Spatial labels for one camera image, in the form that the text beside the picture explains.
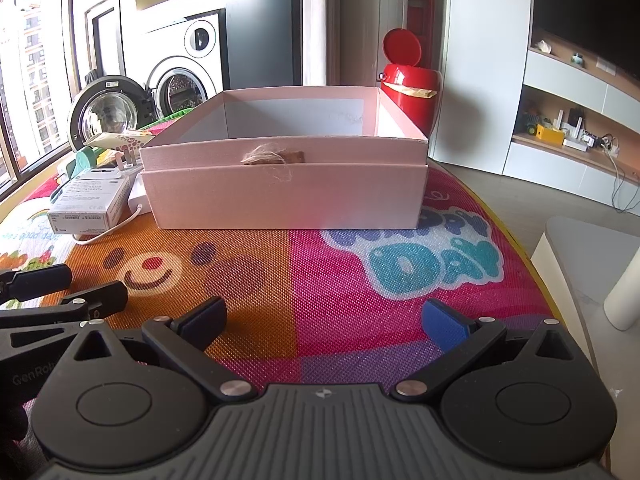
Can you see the white router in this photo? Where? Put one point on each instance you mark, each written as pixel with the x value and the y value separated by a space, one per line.
pixel 570 120

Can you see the white side table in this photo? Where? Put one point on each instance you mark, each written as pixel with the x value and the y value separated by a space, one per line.
pixel 565 260

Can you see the colourful cartoon play mat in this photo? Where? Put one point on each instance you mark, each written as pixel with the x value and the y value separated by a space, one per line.
pixel 300 270

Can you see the window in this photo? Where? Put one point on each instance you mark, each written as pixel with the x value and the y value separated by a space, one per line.
pixel 35 85

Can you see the pink cardboard box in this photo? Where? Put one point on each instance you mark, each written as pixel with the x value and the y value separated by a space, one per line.
pixel 280 200

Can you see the grey tall cabinet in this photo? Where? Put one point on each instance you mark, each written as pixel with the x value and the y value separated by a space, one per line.
pixel 262 25

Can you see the white figurine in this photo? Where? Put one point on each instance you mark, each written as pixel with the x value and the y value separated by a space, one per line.
pixel 542 46

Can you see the teal cup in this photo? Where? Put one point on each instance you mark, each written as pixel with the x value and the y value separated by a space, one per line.
pixel 578 59

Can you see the yellow box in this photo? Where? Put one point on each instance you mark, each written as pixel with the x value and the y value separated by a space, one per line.
pixel 550 134

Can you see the silver washing machine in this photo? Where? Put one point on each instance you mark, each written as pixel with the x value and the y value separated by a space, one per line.
pixel 185 85

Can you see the green toy vehicle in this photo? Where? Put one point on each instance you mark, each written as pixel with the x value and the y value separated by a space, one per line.
pixel 529 122

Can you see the white plug charger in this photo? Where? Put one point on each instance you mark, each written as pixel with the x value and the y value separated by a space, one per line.
pixel 137 192

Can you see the white curtain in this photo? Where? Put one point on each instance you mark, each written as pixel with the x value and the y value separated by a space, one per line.
pixel 320 20

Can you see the white labelled carton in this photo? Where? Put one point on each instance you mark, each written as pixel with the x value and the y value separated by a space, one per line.
pixel 85 200

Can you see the white television cabinet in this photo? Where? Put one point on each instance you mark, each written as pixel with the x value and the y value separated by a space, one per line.
pixel 560 85

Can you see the white power strip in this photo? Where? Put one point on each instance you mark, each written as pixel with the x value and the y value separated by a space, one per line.
pixel 582 142

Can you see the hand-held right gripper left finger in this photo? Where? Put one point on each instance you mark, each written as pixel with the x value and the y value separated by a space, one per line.
pixel 202 324

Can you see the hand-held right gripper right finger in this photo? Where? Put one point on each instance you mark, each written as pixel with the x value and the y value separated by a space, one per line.
pixel 442 325

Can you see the black television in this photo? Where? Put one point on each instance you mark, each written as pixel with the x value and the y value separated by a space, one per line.
pixel 590 5

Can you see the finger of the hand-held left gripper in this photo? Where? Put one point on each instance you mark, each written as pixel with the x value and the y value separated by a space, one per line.
pixel 40 282
pixel 100 297

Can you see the red trash bin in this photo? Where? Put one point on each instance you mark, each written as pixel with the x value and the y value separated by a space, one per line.
pixel 410 85

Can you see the white wall socket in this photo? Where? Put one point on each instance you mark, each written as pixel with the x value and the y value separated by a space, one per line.
pixel 606 66

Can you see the cream dotted toothpaste tube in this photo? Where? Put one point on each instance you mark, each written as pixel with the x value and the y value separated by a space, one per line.
pixel 125 141

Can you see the teal plastic holder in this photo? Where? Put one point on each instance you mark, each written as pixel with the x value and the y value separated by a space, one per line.
pixel 87 159

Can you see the white tumble dryer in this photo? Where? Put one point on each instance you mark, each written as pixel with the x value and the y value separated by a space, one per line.
pixel 200 37

